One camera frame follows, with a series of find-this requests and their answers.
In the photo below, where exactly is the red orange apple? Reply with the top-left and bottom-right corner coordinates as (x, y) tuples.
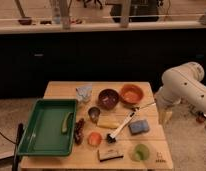
(88, 132), (102, 146)

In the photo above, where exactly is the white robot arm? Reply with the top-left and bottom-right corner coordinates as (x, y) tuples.
(155, 62), (206, 124)

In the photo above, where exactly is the dark brown bowl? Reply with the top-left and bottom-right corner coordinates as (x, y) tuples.
(98, 89), (119, 110)

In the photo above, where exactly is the orange red bowl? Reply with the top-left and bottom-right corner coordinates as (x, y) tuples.
(120, 84), (144, 105)

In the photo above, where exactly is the small metal cup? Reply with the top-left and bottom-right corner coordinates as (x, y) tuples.
(88, 107), (101, 123)

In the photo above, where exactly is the yellow sponge block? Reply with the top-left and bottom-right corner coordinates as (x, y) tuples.
(97, 116), (120, 129)

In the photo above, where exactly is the green cucumber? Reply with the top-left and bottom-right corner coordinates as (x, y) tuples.
(61, 112), (73, 134)

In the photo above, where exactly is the blue sponge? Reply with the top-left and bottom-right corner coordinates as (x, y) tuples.
(128, 120), (150, 135)

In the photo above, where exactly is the wooden block eraser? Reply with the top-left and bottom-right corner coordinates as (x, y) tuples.
(97, 149), (124, 162)

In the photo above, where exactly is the green plastic cup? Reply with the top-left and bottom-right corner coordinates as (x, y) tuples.
(131, 144), (150, 162)

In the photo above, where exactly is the green plastic tray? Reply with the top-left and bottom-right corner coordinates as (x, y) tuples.
(17, 99), (77, 156)

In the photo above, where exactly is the dark brown chain toy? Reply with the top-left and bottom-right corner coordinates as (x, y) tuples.
(74, 118), (85, 145)

